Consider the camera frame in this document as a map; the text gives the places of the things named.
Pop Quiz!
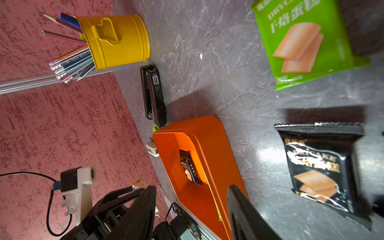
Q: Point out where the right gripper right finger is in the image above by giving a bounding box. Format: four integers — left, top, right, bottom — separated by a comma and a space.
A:
227, 185, 280, 240

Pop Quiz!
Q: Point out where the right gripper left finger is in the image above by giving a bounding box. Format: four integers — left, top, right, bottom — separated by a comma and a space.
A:
107, 186, 157, 240

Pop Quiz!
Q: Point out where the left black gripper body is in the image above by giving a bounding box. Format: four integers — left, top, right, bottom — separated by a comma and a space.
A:
62, 186, 146, 240

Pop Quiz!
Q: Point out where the black cookie packet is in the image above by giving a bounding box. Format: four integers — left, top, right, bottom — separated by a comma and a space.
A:
274, 123, 373, 231
180, 150, 203, 185

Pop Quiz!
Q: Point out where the orange storage box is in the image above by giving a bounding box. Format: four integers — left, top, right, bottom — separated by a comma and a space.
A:
153, 116, 247, 240

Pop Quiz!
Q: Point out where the green cookie packet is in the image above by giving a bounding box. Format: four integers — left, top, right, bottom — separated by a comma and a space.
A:
251, 0, 370, 91
152, 124, 161, 133

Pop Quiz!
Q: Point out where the white object under left arm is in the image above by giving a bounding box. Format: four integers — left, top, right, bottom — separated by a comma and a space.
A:
146, 141, 160, 158

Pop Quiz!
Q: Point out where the coloured pencils bunch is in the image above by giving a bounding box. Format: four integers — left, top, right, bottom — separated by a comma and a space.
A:
41, 13, 96, 84

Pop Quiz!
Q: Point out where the yellow pencil cup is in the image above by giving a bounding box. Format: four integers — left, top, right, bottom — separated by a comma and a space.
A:
75, 15, 151, 71

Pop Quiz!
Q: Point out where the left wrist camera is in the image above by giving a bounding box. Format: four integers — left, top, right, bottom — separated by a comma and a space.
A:
61, 164, 98, 226

